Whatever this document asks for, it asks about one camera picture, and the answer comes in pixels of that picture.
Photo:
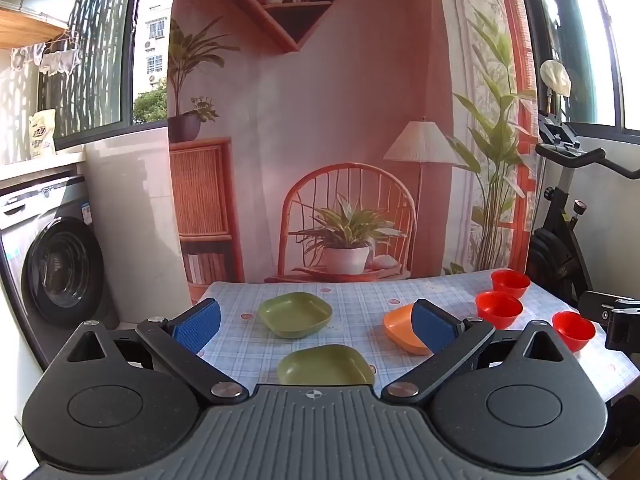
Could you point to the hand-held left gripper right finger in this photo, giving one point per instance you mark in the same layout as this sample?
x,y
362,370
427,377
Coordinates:
x,y
435,327

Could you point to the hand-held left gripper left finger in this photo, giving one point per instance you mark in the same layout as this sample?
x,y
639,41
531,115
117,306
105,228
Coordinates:
x,y
197,327

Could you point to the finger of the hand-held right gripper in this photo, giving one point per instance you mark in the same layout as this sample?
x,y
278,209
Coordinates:
x,y
595,310

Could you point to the green square plate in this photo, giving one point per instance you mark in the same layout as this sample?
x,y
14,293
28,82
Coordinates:
x,y
320,367
295,312

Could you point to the orange square plate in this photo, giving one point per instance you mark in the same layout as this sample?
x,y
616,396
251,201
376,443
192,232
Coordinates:
x,y
397,327

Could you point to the black exercise bike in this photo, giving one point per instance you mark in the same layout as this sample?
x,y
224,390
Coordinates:
x,y
555,255

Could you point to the blue checked tablecloth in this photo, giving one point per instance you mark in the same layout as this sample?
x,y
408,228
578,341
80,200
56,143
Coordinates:
x,y
360,320

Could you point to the grey washing machine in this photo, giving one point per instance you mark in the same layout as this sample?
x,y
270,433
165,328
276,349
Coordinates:
x,y
60,270

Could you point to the cream cloth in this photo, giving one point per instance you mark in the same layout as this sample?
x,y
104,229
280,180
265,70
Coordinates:
x,y
555,77

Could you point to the printed room backdrop cloth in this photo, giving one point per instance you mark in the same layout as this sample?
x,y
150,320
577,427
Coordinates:
x,y
310,110

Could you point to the yellow white detergent bag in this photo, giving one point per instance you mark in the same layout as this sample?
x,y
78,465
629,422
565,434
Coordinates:
x,y
42,135

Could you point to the white hanging garment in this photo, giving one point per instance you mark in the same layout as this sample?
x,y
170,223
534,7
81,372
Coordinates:
x,y
62,62
22,56

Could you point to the wooden shelf board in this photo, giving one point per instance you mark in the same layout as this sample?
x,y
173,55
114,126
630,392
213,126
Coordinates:
x,y
25,25

